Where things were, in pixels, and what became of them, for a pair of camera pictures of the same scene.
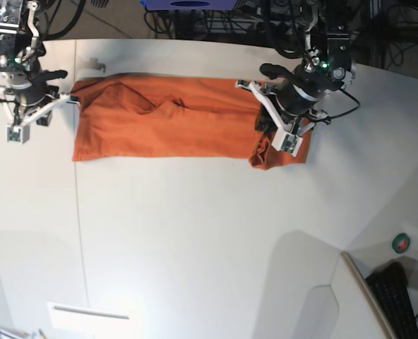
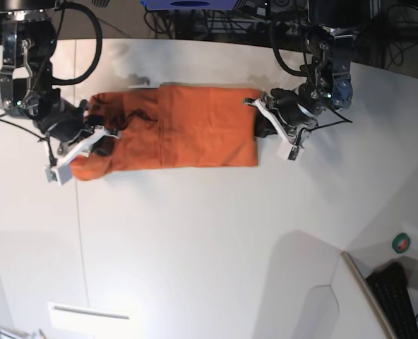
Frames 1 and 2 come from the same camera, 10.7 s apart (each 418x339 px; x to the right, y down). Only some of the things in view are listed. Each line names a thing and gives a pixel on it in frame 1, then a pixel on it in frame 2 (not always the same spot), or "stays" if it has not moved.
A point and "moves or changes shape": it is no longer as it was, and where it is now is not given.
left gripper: x=30 y=99 → x=66 y=125
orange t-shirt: x=175 y=117 moves or changes shape
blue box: x=188 y=5 stays
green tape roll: x=400 y=243 stays
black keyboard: x=390 y=285 stays
